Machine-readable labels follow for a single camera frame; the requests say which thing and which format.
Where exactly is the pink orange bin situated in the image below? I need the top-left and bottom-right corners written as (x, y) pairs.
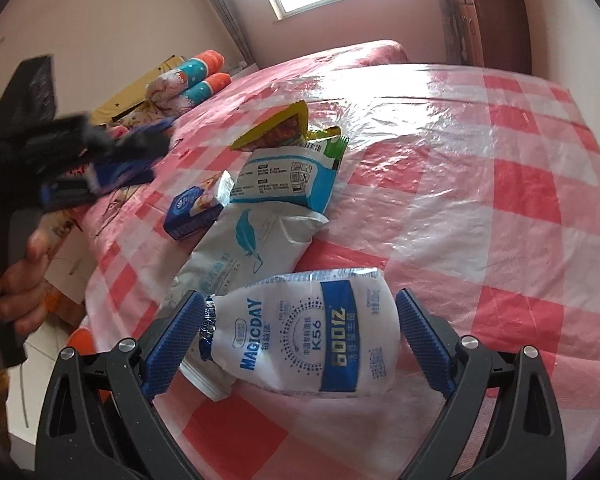
top-left (45, 287), bottom-right (93, 356)

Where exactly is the yellow snack wrapper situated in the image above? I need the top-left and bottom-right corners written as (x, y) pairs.
top-left (230, 101), bottom-right (313, 153)

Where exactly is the pink bed sheet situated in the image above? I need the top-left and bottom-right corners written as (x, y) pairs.
top-left (45, 39), bottom-right (411, 306)

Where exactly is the red checked plastic sheet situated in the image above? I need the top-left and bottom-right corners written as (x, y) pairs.
top-left (82, 62), bottom-right (600, 480)

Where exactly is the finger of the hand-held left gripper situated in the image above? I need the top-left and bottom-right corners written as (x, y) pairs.
top-left (45, 112), bottom-right (176, 161)
top-left (40, 179), bottom-right (97, 211)

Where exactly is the yellow headboard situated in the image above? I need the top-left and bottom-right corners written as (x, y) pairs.
top-left (90, 55), bottom-right (188, 126)

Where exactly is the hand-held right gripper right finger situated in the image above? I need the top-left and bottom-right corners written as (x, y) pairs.
top-left (395, 287), bottom-right (568, 480)

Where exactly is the grey checked curtain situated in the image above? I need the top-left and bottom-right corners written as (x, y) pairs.
top-left (190, 0), bottom-right (256, 68)
top-left (437, 0), bottom-right (461, 63)

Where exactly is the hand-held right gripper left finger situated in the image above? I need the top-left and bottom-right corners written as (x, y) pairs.
top-left (35, 290), bottom-right (206, 480)

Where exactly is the teal orange bolster pillow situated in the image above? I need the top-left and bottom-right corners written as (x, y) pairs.
top-left (147, 50), bottom-right (227, 106)
top-left (157, 72), bottom-right (232, 111)

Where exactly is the dark blue carton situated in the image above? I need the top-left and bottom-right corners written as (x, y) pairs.
top-left (85, 157), bottom-right (156, 196)

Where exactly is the person's left hand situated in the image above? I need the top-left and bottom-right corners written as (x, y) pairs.
top-left (0, 222), bottom-right (57, 336)

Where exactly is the small blue white carton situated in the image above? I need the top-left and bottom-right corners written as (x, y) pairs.
top-left (164, 170), bottom-right (236, 243)

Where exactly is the white blue green snack wrapper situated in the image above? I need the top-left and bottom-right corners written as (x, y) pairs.
top-left (229, 127), bottom-right (349, 213)

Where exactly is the white blue yogurt pouch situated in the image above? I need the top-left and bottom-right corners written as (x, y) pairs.
top-left (197, 267), bottom-right (398, 398)

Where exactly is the grey white wipes pouch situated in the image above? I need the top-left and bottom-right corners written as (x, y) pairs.
top-left (167, 206), bottom-right (331, 402)

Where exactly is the brown wooden cabinet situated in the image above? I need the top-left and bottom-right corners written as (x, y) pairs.
top-left (450, 0), bottom-right (533, 73)

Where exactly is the beige floral pillow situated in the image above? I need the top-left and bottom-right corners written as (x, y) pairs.
top-left (110, 105), bottom-right (176, 131)

